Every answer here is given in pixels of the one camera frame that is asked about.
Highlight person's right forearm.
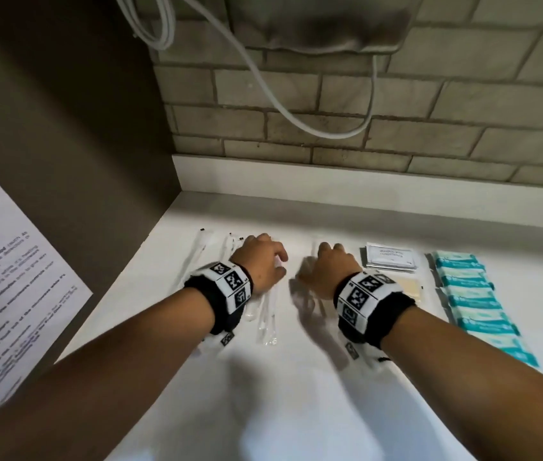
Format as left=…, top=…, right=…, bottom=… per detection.
left=382, top=305, right=543, bottom=461

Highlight white printed paper sheet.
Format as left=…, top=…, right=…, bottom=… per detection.
left=0, top=143, right=93, bottom=435

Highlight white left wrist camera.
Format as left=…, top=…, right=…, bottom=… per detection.
left=199, top=328, right=236, bottom=355

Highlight clear plastic packets pile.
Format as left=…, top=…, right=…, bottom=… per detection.
left=294, top=256, right=331, bottom=328

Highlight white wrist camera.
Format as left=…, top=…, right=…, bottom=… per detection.
left=199, top=328, right=236, bottom=355
left=338, top=340, right=393, bottom=366

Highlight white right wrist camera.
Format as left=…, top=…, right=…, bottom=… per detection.
left=338, top=340, right=393, bottom=366

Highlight stack of white sachets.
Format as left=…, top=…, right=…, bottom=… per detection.
left=360, top=242, right=419, bottom=273

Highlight person's right hand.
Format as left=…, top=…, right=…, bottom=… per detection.
left=298, top=242, right=364, bottom=301

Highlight black right wristband with markers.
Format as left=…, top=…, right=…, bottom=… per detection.
left=334, top=271, right=416, bottom=349

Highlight white power cable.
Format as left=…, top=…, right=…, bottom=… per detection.
left=113, top=0, right=378, bottom=140

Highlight person's left hand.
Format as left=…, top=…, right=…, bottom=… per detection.
left=229, top=233, right=289, bottom=296

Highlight white backsplash upstand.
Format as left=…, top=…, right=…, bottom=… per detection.
left=171, top=154, right=543, bottom=234

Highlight dark brown side panel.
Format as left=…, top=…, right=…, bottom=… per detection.
left=0, top=0, right=181, bottom=380

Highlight person's left forearm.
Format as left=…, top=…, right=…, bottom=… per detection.
left=0, top=286, right=216, bottom=461

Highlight beige soap bars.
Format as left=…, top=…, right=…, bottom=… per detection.
left=394, top=275, right=425, bottom=307

